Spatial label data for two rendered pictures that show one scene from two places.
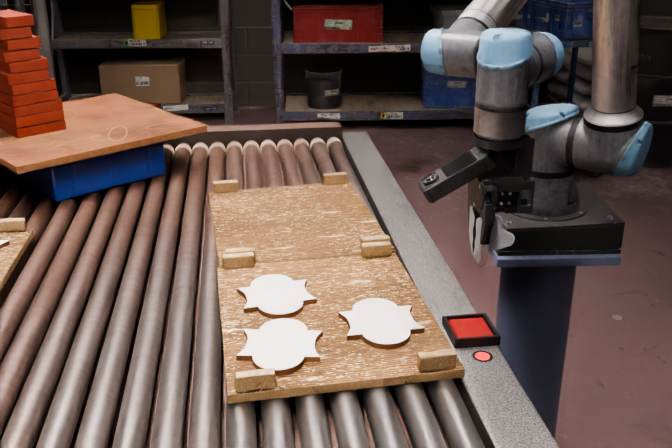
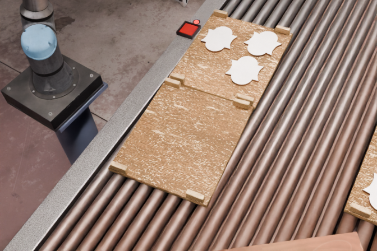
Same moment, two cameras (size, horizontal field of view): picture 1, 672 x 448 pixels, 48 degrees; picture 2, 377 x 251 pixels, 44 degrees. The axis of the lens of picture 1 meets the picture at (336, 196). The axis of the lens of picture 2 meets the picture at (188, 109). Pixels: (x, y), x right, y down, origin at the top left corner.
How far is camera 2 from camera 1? 2.39 m
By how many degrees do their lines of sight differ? 99
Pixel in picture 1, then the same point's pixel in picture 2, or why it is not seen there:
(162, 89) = not seen: outside the picture
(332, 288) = (217, 67)
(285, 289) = (239, 70)
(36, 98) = not seen: outside the picture
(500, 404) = (212, 5)
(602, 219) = not seen: hidden behind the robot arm
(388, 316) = (214, 38)
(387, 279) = (190, 62)
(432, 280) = (167, 63)
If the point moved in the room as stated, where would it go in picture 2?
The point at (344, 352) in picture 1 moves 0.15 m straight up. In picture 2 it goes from (243, 33) to (243, 3)
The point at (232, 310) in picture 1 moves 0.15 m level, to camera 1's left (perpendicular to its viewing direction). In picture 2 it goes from (267, 72) to (303, 88)
